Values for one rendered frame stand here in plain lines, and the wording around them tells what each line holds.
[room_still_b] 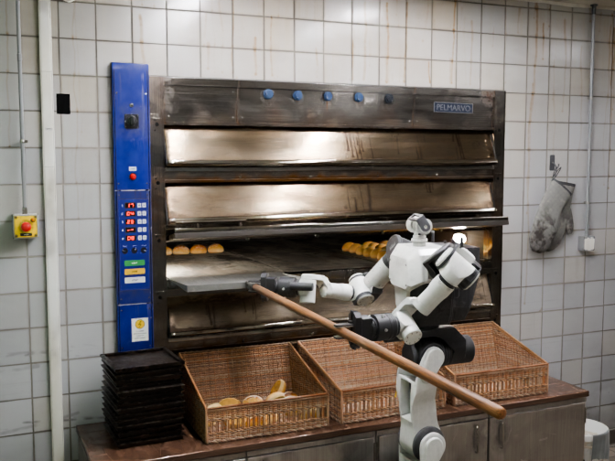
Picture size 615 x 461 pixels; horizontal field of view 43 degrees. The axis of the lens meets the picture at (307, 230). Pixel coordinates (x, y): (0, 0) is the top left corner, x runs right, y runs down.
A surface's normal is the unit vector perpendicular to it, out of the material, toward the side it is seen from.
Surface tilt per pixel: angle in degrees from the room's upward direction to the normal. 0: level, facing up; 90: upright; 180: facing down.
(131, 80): 90
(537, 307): 90
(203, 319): 70
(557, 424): 90
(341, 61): 90
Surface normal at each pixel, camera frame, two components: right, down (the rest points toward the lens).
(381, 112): 0.40, 0.08
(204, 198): 0.38, -0.26
